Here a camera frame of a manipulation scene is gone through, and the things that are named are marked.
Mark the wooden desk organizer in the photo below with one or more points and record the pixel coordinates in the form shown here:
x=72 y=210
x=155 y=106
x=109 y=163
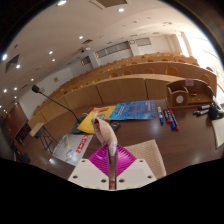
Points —
x=200 y=96

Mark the ceiling projector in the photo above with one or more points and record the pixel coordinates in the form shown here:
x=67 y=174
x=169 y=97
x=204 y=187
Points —
x=85 y=49

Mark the red marker pen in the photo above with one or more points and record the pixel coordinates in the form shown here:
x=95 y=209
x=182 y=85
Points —
x=175 y=121
x=166 y=115

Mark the white paper notepad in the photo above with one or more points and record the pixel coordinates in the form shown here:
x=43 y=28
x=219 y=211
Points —
x=219 y=133

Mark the black remote control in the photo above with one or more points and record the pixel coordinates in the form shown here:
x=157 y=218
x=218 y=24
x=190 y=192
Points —
x=115 y=125

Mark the rows of wooden auditorium seats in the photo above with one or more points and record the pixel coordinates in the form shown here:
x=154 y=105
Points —
x=120 y=90

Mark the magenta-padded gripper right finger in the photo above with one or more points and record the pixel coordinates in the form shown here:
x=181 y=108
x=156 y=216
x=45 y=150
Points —
x=136 y=173

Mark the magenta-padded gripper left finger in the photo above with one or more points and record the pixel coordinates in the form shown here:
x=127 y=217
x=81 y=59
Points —
x=88 y=175

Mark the black marker pen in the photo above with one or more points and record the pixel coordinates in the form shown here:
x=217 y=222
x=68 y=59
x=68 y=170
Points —
x=200 y=112
x=203 y=107

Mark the ceiling air vent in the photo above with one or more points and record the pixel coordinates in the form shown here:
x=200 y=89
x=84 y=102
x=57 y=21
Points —
x=12 y=63
x=108 y=2

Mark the blue marker pen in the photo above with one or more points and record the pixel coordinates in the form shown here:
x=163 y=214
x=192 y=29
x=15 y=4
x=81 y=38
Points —
x=160 y=115
x=171 y=122

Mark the blue booklet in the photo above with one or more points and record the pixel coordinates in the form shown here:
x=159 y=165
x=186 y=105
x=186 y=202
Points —
x=133 y=110

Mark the white and red magazine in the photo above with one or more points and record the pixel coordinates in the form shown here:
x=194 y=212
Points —
x=70 y=150

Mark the yellow booklet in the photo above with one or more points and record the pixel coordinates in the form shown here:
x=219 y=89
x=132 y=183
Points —
x=87 y=125

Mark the recessed ceiling lights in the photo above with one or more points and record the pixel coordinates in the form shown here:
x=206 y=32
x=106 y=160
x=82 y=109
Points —
x=61 y=2

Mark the beige checked towel red trim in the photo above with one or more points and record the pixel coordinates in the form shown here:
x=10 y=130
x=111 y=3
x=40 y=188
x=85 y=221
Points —
x=103 y=131

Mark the wooden topped metal stool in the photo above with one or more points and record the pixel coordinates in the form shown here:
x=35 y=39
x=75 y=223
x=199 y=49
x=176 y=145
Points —
x=36 y=128

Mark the black gooseneck desk microphone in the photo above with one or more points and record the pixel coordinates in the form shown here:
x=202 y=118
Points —
x=35 y=88

